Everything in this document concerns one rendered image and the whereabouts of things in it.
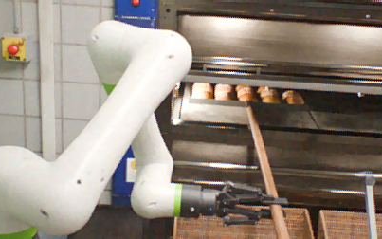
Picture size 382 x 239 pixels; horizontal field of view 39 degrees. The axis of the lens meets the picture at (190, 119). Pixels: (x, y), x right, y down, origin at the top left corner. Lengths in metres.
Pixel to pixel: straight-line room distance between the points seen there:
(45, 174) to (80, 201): 0.09
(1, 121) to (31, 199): 1.29
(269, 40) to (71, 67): 0.78
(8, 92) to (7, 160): 1.15
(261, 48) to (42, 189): 1.26
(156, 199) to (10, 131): 1.01
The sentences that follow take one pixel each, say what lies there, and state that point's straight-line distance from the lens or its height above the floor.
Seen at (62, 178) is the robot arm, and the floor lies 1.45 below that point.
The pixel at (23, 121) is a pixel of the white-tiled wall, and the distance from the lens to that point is 2.32.
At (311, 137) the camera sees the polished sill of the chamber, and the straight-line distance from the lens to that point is 2.26.
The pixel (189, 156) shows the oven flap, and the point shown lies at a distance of 2.26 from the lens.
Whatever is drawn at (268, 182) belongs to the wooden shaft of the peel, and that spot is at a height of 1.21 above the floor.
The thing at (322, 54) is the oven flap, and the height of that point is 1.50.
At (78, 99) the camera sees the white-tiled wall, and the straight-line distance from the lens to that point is 2.23.
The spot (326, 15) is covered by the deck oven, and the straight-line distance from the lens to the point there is 2.15.
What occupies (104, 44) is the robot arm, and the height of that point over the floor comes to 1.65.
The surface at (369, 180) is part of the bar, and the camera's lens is 1.95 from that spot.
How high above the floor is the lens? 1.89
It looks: 18 degrees down
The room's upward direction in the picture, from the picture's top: 4 degrees clockwise
